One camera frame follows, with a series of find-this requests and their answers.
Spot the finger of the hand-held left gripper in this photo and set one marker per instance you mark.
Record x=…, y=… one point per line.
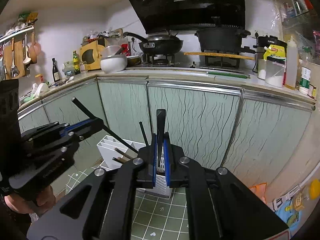
x=55, y=143
x=77, y=126

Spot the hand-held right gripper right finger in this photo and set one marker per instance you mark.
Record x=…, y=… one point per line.
x=166, y=165

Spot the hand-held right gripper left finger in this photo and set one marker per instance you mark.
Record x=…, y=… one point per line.
x=155, y=165

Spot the white utensil holder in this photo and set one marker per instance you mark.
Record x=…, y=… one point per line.
x=105, y=155

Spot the person's left forearm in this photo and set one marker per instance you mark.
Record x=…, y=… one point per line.
x=12, y=227

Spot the person's left hand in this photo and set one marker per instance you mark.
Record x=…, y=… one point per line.
x=45, y=200

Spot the white crumpled bag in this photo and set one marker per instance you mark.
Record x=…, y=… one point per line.
x=40, y=90

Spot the green wavy-pattern kitchen cabinet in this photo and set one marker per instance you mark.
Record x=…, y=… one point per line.
x=200, y=130

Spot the green checked tablecloth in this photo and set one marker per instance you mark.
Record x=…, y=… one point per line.
x=160, y=217

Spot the wooden cutting board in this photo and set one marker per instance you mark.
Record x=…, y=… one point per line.
x=20, y=65

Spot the dark glass bottle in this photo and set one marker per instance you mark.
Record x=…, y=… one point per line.
x=56, y=73

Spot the clear plastic jar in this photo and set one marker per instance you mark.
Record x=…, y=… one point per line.
x=68, y=70

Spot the green glass bottle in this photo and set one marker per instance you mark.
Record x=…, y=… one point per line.
x=76, y=63

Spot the white ladle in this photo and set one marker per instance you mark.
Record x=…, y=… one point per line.
x=26, y=59

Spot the large white bowl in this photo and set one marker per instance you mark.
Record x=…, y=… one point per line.
x=113, y=65

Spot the yellow box with round window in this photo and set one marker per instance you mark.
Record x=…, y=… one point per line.
x=91, y=55

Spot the pale stacked bowl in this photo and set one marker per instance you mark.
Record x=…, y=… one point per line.
x=111, y=51

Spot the orange plastic bag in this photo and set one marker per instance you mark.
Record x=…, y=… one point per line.
x=258, y=192

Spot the gas stove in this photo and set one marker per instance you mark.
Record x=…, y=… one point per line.
x=180, y=63

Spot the green yellow snack packets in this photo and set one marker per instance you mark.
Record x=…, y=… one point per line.
x=28, y=17

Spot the black wok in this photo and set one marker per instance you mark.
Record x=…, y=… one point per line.
x=160, y=46

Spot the round wooden board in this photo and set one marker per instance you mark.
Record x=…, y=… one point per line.
x=220, y=55

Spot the blue plastic container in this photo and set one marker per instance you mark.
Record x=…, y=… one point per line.
x=287, y=217

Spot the small clear canister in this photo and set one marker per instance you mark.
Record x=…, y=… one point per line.
x=261, y=72

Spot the black cast-iron pot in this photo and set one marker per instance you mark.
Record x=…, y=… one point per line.
x=220, y=40

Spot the large clear canister white powder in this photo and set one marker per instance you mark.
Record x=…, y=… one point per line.
x=275, y=76

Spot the clear jar yellow lid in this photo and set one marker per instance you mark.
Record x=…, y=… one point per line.
x=305, y=195

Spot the yellow pouch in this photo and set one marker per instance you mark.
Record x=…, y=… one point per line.
x=275, y=52

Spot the white squeeze bottle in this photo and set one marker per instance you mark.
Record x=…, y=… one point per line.
x=291, y=65

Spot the black kitchen appliance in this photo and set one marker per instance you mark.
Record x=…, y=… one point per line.
x=271, y=42

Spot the white bottle green label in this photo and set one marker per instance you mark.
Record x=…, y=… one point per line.
x=305, y=80

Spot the small seasoning jar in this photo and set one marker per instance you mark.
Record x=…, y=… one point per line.
x=312, y=92

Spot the black range hood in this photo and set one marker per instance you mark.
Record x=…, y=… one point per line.
x=187, y=2

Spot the white wall rack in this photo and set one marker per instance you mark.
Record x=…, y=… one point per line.
x=15, y=33

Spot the plastic-covered wall shelf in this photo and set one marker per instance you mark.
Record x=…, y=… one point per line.
x=300, y=10

